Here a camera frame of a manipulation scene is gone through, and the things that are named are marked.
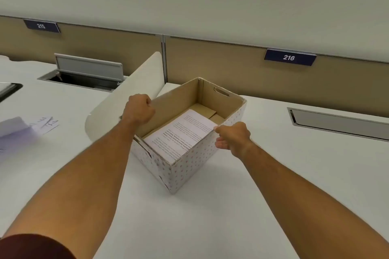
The maroon sleeve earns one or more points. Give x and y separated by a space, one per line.
33 248

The person's left forearm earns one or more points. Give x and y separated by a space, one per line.
79 183

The white folded paper sheet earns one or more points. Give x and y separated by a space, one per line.
15 129

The printed white paper sheets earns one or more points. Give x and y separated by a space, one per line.
179 136

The heart-patterned cardboard box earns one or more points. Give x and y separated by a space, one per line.
188 164

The white desk divider panel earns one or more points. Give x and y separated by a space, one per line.
121 101

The person's left hand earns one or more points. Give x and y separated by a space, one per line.
138 110

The beige partition panel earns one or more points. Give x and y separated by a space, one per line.
97 46
237 70

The person's right hand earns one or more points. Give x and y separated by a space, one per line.
237 139

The dark blue number sign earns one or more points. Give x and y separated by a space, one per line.
41 26
288 57

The person's right forearm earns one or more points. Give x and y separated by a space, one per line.
304 201

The grey partition post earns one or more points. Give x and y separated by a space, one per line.
164 55

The white paper with scribbles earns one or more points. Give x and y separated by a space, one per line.
47 123

